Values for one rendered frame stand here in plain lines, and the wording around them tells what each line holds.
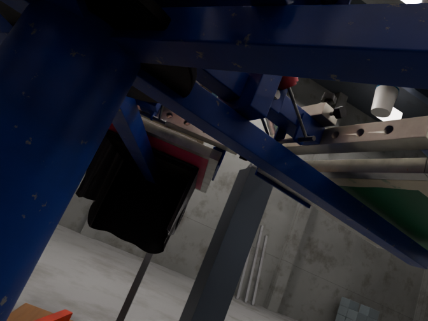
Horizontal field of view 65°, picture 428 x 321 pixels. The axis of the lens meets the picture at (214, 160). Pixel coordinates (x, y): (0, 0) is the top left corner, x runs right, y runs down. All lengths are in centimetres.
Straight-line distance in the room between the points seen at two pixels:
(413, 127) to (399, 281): 1165
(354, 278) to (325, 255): 118
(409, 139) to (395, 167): 10
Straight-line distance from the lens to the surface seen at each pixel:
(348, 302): 1032
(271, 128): 201
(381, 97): 834
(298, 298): 1010
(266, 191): 206
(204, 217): 863
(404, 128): 80
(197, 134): 118
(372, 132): 84
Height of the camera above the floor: 63
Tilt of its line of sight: 15 degrees up
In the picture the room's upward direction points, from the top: 23 degrees clockwise
